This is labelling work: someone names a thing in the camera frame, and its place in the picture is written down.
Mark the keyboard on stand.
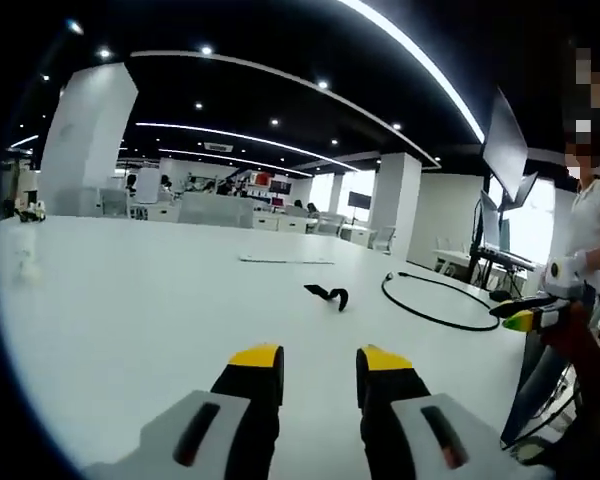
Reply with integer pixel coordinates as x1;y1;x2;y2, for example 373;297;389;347
477;243;537;274

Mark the person's right hand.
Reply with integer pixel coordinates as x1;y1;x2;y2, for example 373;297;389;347
571;250;594;282

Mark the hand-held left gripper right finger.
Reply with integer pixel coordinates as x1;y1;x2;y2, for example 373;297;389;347
355;344;556;480

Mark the black Velcro strap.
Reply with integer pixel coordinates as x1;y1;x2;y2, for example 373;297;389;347
303;283;351;314

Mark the white desk partition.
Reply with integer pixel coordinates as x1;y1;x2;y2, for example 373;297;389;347
177;192;256;230

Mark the dark red cloth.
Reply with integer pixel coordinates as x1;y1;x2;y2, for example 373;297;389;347
542;298;600;389

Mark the large dark monitor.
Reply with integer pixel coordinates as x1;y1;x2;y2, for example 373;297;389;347
481;86;530;202

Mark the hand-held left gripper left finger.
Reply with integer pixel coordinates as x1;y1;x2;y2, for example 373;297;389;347
82;342;286;480

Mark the white desk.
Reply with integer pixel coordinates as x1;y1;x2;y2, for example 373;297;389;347
0;213;531;480

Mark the white office chair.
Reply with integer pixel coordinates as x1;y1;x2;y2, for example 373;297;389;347
368;225;397;256

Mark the black charging cable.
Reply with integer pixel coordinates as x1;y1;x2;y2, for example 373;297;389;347
381;271;502;333

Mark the small black and white toy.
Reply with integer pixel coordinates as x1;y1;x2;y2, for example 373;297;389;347
18;199;49;224

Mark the angled dark monitor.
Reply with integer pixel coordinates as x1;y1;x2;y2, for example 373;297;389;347
478;171;540;251

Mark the person's white shirt torso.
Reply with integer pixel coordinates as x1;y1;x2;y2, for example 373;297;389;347
563;178;600;294

